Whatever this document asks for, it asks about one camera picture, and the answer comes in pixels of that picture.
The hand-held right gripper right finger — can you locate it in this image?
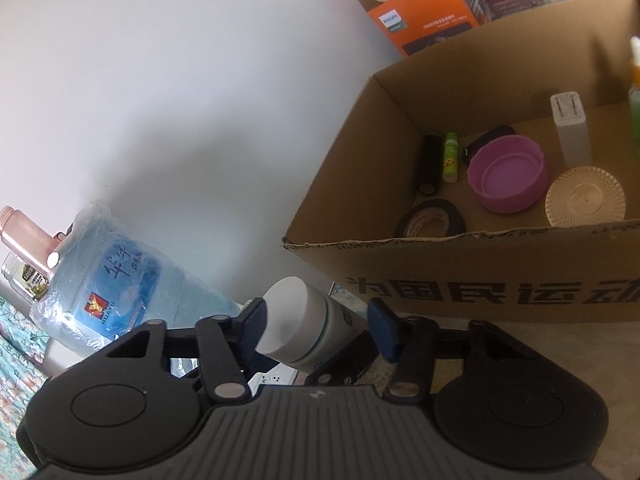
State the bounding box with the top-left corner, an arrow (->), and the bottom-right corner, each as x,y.
367,298 -> 538,402

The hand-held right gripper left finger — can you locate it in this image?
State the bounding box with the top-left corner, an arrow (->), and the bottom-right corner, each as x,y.
107,298 -> 268,403

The white pill bottle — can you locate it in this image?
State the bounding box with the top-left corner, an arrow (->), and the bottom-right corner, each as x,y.
255,276 -> 373,373

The large brown cardboard box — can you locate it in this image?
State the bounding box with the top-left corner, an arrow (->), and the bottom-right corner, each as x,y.
281,0 -> 640,326

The black tape roll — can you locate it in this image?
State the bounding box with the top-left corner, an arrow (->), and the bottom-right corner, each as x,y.
395,199 -> 467,240

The black tube with gold cap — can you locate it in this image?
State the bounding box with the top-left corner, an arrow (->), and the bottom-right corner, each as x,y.
417,134 -> 443,197

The green lip balm tube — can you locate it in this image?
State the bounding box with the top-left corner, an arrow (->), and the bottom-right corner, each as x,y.
441,131 -> 461,183

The pink plastic lid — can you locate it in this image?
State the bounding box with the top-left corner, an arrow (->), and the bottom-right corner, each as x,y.
467,135 -> 549,215

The black oval plastic case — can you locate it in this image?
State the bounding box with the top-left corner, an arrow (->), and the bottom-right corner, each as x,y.
464,126 -> 516,163

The dark jar with gold lid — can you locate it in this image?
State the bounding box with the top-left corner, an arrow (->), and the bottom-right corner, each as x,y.
544,166 -> 627,228

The white plug charger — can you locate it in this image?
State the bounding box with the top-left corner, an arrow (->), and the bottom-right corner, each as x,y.
550,91 -> 593,168

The green dropper bottle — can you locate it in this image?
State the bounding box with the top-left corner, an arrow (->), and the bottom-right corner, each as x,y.
627,36 -> 640,158

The white power strip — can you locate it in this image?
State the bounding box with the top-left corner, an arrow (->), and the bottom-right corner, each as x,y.
247,365 -> 298,387

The blue water jug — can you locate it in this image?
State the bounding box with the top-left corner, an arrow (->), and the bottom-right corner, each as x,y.
29,200 -> 246,358

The clear jar with green label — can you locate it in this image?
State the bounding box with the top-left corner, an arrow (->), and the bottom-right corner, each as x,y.
0,251 -> 51,302

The floral cloth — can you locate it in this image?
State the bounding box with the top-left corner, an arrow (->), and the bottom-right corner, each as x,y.
0,295 -> 51,428

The pink thermos bottle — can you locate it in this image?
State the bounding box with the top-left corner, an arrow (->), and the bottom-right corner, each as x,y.
0,205 -> 68,281

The orange cardboard box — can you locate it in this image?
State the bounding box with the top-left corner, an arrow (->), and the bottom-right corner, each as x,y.
341,0 -> 491,58

